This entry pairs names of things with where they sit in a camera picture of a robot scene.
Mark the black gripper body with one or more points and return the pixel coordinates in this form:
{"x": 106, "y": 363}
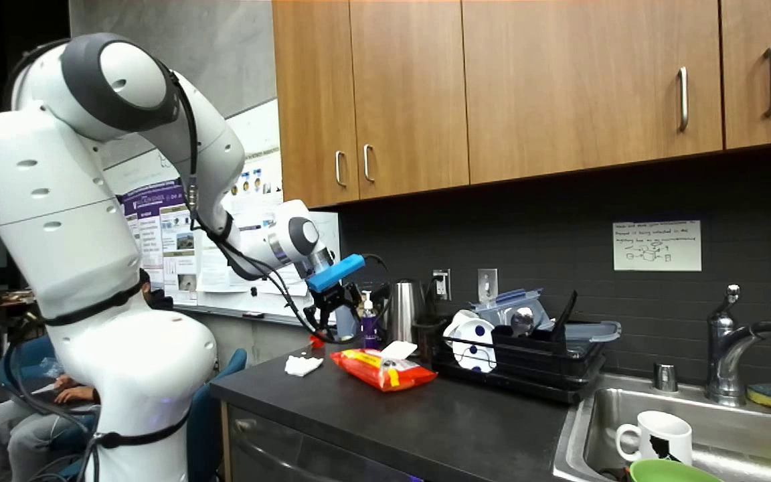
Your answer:
{"x": 341, "y": 297}

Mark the orange wet wipes packet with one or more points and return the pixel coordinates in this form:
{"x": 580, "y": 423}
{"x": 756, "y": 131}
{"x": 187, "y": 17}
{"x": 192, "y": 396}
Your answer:
{"x": 381, "y": 372}

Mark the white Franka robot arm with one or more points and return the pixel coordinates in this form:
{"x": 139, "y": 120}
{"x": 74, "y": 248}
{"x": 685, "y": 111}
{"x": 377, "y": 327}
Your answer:
{"x": 66, "y": 222}

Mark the purple pump bottle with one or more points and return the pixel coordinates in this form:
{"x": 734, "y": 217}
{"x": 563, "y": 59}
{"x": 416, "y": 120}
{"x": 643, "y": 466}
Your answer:
{"x": 368, "y": 323}

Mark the crumpled white tissue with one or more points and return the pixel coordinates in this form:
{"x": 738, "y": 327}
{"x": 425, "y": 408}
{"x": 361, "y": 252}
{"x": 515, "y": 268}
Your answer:
{"x": 305, "y": 365}

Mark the stainless steel thermos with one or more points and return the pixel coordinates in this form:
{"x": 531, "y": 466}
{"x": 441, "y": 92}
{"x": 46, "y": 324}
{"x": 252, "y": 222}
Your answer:
{"x": 402, "y": 311}

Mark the white plastic kitchen gadget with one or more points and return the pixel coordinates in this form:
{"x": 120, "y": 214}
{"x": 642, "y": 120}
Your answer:
{"x": 469, "y": 344}

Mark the white research poster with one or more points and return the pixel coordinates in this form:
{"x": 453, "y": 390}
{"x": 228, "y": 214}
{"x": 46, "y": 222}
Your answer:
{"x": 255, "y": 190}

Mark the blue office chair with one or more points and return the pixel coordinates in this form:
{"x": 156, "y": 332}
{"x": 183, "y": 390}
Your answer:
{"x": 216, "y": 419}

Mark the clear plastic container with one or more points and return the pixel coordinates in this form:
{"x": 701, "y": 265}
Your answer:
{"x": 515, "y": 308}

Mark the purple header poster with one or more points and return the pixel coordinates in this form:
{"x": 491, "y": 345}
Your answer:
{"x": 159, "y": 236}

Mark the white whiteboard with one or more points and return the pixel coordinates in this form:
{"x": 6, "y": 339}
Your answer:
{"x": 262, "y": 123}

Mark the black dish rack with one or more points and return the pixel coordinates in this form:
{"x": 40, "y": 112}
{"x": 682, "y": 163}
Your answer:
{"x": 536, "y": 356}

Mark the wooden upper cabinet door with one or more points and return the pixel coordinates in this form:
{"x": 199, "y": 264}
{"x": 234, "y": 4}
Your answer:
{"x": 310, "y": 96}
{"x": 582, "y": 82}
{"x": 408, "y": 90}
{"x": 769, "y": 63}

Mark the small steel cup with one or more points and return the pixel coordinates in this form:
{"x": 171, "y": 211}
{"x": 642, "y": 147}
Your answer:
{"x": 666, "y": 376}

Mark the white mug with black print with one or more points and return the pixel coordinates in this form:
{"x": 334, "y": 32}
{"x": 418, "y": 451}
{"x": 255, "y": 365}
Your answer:
{"x": 662, "y": 431}

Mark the seated person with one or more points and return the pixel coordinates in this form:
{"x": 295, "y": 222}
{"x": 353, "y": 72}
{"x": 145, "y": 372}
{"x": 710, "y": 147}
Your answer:
{"x": 2, "y": 436}

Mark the green bowl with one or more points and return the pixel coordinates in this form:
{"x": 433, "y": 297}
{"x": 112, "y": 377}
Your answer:
{"x": 670, "y": 473}

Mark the chrome sink faucet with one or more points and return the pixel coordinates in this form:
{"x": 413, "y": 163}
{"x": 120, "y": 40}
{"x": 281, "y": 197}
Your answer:
{"x": 725, "y": 348}

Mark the stainless steel sink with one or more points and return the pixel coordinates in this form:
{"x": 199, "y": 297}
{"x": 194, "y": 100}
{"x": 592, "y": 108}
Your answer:
{"x": 744, "y": 436}

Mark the white wall outlet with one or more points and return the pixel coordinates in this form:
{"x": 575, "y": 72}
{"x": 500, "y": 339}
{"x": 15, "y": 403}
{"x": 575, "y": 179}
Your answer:
{"x": 489, "y": 281}
{"x": 444, "y": 285}

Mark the white paper wall notice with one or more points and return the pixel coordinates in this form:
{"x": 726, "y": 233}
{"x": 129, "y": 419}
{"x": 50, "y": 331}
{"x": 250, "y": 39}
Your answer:
{"x": 658, "y": 245}

